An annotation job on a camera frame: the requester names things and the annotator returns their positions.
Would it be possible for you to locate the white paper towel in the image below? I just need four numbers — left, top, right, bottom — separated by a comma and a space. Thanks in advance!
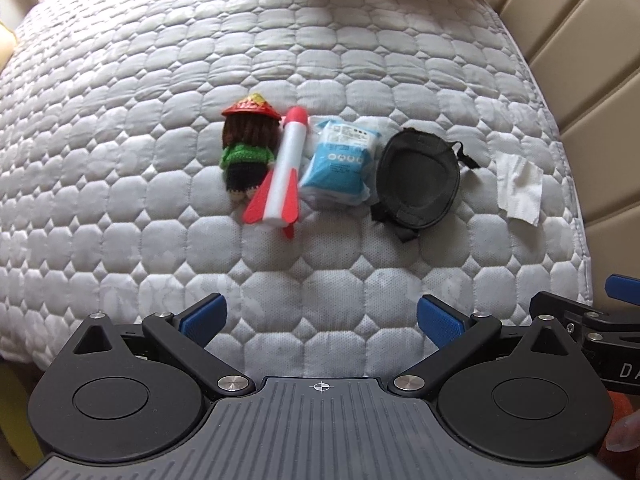
496, 153, 544, 226

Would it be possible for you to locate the red white foam rocket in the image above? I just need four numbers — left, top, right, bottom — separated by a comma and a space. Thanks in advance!
243, 106, 308, 240

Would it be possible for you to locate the blue cotton pads packet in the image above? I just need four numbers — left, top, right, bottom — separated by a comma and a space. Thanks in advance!
298, 119, 381, 206

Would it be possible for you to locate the person's hand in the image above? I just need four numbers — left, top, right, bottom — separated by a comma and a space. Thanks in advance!
605, 411, 640, 453

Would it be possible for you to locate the grey quilted mattress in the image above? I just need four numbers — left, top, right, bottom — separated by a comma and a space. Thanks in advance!
1, 0, 594, 380

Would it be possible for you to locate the beige padded headboard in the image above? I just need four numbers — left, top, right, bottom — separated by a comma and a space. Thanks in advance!
487, 0, 639, 310

